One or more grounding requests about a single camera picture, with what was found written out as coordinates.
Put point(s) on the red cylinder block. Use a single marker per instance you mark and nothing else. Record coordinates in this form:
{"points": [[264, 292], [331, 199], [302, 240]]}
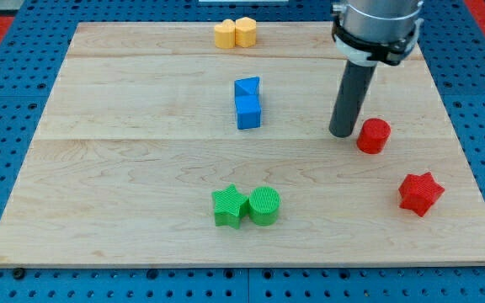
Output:
{"points": [[373, 136]]}

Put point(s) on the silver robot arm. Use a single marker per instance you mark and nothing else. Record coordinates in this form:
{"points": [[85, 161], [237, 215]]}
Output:
{"points": [[371, 31]]}

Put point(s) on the green star block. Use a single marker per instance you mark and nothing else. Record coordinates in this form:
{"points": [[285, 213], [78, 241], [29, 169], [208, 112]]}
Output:
{"points": [[230, 206]]}

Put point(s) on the red star block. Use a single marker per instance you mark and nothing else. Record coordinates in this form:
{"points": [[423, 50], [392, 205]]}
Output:
{"points": [[419, 193]]}

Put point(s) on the blue cube block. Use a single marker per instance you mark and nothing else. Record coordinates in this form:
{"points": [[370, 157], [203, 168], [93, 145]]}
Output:
{"points": [[248, 111]]}

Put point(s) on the green cylinder block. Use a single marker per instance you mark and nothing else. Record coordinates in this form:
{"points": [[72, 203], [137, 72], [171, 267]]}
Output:
{"points": [[264, 205]]}

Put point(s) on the blue triangle block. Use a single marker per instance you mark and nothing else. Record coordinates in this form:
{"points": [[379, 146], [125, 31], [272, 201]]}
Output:
{"points": [[247, 86]]}

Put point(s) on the wooden board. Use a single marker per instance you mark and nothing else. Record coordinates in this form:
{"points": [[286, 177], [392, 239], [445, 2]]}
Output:
{"points": [[140, 129]]}

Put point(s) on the yellow heart block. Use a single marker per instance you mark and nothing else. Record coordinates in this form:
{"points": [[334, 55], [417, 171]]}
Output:
{"points": [[225, 34]]}

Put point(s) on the yellow hexagon block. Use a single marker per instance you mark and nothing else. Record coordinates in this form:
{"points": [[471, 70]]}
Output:
{"points": [[245, 32]]}

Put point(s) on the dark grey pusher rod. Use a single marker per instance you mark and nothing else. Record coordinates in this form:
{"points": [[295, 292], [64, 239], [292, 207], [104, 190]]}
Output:
{"points": [[351, 95]]}

